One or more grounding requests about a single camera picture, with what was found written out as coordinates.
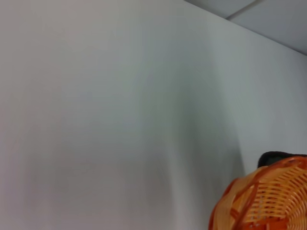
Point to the orange woven plastic basket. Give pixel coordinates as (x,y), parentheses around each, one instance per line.
(266,198)

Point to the dark grey towel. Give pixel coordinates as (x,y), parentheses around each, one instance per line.
(271,157)

